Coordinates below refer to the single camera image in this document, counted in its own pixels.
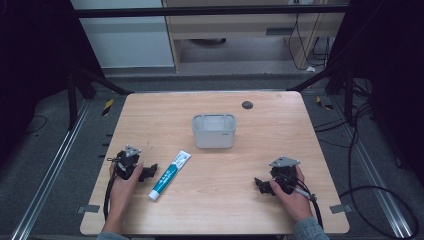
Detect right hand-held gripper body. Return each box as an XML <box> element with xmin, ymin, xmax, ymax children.
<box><xmin>268</xmin><ymin>155</ymin><xmax>302</xmax><ymax>196</ymax></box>

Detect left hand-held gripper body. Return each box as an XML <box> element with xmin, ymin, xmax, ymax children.
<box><xmin>107</xmin><ymin>144</ymin><xmax>142</xmax><ymax>181</ymax></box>

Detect white and teal toothpaste tube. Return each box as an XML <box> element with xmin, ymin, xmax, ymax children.
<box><xmin>147</xmin><ymin>149</ymin><xmax>193</xmax><ymax>203</ymax></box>

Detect grey plastic container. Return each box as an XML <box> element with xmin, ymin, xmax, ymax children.
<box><xmin>191</xmin><ymin>113</ymin><xmax>238</xmax><ymax>150</ymax></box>

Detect person's left hand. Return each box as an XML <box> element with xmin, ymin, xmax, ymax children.
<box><xmin>107</xmin><ymin>161</ymin><xmax>145</xmax><ymax>222</ymax></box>

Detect person's right hand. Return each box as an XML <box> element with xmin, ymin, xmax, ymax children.
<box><xmin>269</xmin><ymin>165</ymin><xmax>315</xmax><ymax>224</ymax></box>

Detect yellow and black tape strip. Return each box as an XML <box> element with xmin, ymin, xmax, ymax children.
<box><xmin>315</xmin><ymin>95</ymin><xmax>334</xmax><ymax>112</ymax></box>
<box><xmin>101</xmin><ymin>98</ymin><xmax>115</xmax><ymax>117</ymax></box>

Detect black metal stand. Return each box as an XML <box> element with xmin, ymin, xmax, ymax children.
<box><xmin>286</xmin><ymin>63</ymin><xmax>371</xmax><ymax>128</ymax></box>
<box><xmin>65</xmin><ymin>64</ymin><xmax>134</xmax><ymax>132</ymax></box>

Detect white cabinet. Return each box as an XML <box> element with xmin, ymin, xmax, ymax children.
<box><xmin>69</xmin><ymin>0</ymin><xmax>176</xmax><ymax>70</ymax></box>

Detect light wooden desk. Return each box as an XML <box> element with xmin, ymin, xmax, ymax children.
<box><xmin>162</xmin><ymin>0</ymin><xmax>350</xmax><ymax>73</ymax></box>

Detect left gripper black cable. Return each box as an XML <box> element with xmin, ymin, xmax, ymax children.
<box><xmin>102</xmin><ymin>172</ymin><xmax>118</xmax><ymax>222</ymax></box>

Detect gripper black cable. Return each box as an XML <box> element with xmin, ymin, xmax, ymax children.
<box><xmin>291</xmin><ymin>178</ymin><xmax>325</xmax><ymax>230</ymax></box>
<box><xmin>102</xmin><ymin>172</ymin><xmax>118</xmax><ymax>222</ymax></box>

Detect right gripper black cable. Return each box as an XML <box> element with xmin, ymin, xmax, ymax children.
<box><xmin>291</xmin><ymin>178</ymin><xmax>325</xmax><ymax>230</ymax></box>

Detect grey table bracket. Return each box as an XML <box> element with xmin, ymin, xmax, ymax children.
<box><xmin>77</xmin><ymin>204</ymin><xmax>101</xmax><ymax>215</ymax></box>
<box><xmin>329</xmin><ymin>203</ymin><xmax>353</xmax><ymax>215</ymax></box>

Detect silver floor rail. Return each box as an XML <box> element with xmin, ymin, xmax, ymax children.
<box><xmin>9</xmin><ymin>99</ymin><xmax>93</xmax><ymax>240</ymax></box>
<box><xmin>329</xmin><ymin>96</ymin><xmax>414</xmax><ymax>239</ymax></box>

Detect thin black floor cable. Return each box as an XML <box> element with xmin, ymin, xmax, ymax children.
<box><xmin>24</xmin><ymin>114</ymin><xmax>49</xmax><ymax>136</ymax></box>

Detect black looped floor cable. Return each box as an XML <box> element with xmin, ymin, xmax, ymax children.
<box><xmin>338</xmin><ymin>99</ymin><xmax>420</xmax><ymax>240</ymax></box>

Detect black hanging cables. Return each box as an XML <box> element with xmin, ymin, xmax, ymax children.
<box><xmin>287</xmin><ymin>0</ymin><xmax>334</xmax><ymax>72</ymax></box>

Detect black horizontal frame bar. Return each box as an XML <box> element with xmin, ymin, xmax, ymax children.
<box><xmin>73</xmin><ymin>4</ymin><xmax>349</xmax><ymax>19</ymax></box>

